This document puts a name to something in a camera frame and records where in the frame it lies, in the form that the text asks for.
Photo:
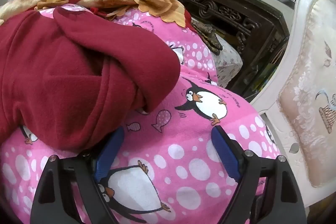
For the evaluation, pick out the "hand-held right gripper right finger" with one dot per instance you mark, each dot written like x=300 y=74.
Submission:
x=225 y=155

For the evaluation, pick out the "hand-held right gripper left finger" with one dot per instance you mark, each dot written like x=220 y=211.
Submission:
x=110 y=155

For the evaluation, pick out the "dark red garment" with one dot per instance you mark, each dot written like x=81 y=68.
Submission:
x=65 y=69

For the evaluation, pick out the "pink penguin print blanket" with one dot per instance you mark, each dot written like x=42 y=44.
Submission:
x=183 y=134

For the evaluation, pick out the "grey floral seat cushion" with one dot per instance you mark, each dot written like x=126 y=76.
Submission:
x=228 y=61

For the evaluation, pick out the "white chair with cream upholstery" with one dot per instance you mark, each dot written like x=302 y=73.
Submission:
x=309 y=82

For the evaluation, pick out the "brown patterned folded cloth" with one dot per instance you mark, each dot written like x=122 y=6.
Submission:
x=207 y=35

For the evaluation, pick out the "yellow and red floral cloth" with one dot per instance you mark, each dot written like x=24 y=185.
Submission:
x=126 y=1

